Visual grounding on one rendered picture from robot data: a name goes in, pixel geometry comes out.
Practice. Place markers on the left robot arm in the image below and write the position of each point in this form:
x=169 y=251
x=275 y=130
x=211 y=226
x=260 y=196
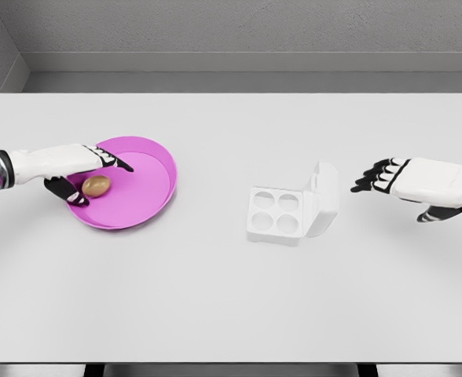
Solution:
x=23 y=165

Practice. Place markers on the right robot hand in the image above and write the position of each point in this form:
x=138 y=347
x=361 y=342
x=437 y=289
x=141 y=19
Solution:
x=431 y=182

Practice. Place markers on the white egg box with lid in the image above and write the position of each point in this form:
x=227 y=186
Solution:
x=273 y=213

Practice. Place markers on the pink round plate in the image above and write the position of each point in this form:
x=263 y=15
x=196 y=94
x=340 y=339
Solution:
x=136 y=196

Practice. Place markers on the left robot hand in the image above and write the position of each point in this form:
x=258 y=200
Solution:
x=74 y=159

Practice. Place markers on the brown egg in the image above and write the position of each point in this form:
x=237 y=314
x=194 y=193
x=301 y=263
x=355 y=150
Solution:
x=96 y=185

